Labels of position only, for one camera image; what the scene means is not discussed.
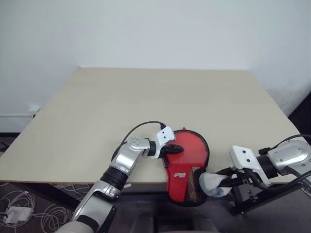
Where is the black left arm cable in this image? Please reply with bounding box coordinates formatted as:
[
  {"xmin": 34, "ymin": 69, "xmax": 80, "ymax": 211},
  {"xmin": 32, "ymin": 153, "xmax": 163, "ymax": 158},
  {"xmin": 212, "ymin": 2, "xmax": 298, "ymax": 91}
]
[{"xmin": 111, "ymin": 120, "xmax": 168, "ymax": 163}]

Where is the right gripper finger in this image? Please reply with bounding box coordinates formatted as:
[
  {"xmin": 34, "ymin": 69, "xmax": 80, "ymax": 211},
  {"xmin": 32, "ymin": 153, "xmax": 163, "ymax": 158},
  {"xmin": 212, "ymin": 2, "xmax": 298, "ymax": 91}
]
[
  {"xmin": 218, "ymin": 178, "xmax": 245, "ymax": 189},
  {"xmin": 217, "ymin": 167, "xmax": 238, "ymax": 176}
]

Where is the black red paddle case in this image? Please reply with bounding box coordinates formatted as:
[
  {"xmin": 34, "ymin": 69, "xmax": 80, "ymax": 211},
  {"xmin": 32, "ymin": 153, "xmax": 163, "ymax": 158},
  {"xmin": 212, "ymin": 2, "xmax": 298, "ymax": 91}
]
[{"xmin": 161, "ymin": 126, "xmax": 210, "ymax": 208}]

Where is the white wall cable duct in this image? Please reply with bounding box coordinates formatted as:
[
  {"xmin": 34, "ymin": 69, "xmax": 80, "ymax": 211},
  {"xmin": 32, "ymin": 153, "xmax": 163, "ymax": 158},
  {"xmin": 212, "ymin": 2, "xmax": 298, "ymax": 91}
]
[{"xmin": 0, "ymin": 113, "xmax": 35, "ymax": 119}]

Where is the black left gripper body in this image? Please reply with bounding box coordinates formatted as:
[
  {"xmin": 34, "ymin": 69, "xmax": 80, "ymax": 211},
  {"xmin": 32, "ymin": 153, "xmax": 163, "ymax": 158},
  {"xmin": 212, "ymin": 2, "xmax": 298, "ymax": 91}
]
[{"xmin": 160, "ymin": 145, "xmax": 173, "ymax": 168}]

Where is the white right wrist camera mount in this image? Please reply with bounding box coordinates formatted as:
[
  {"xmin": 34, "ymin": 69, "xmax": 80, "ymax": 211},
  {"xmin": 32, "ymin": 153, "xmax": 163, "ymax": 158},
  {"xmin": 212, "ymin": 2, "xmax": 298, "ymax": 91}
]
[{"xmin": 228, "ymin": 145, "xmax": 271, "ymax": 188}]

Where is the white cloth wad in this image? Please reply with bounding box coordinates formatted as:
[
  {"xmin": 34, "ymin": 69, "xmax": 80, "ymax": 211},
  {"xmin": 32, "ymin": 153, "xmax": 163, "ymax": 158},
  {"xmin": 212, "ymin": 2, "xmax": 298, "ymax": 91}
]
[{"xmin": 199, "ymin": 171, "xmax": 233, "ymax": 198}]

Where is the white floor cable tangle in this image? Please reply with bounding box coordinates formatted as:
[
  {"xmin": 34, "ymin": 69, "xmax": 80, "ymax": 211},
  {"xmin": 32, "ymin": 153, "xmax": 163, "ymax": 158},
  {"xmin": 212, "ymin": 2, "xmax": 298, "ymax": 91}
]
[
  {"xmin": 0, "ymin": 188, "xmax": 81, "ymax": 232},
  {"xmin": 50, "ymin": 183, "xmax": 92, "ymax": 195}
]

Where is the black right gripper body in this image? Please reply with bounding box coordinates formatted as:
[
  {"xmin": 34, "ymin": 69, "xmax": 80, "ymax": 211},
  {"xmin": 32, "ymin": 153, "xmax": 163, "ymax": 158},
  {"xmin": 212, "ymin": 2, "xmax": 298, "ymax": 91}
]
[{"xmin": 236, "ymin": 169, "xmax": 260, "ymax": 187}]

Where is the white power adapter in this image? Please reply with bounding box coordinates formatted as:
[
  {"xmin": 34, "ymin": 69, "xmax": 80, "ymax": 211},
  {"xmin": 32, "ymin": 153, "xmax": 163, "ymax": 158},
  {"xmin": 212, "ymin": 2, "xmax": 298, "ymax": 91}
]
[{"xmin": 4, "ymin": 206, "xmax": 34, "ymax": 224}]

